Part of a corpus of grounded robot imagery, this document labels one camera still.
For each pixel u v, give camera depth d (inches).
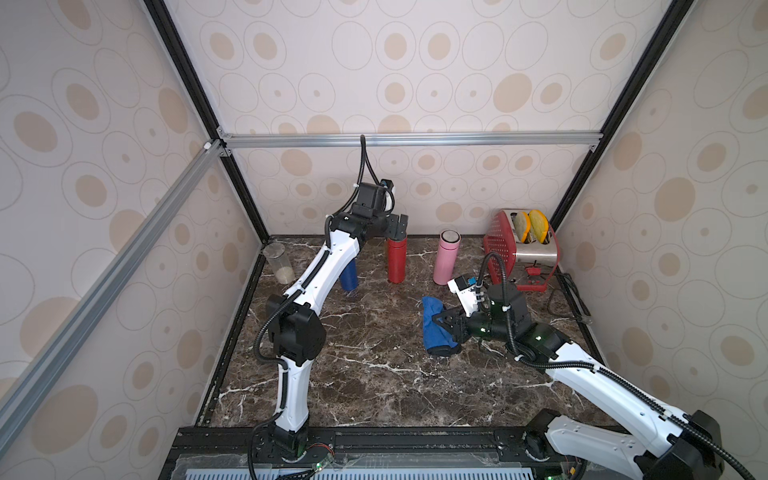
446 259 37.5
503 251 37.0
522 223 38.3
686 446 15.5
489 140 78.7
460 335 25.1
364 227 24.4
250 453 27.1
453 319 26.6
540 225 37.5
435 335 27.7
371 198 25.7
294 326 20.2
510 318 21.6
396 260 38.8
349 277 39.7
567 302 39.8
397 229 30.6
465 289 25.5
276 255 37.5
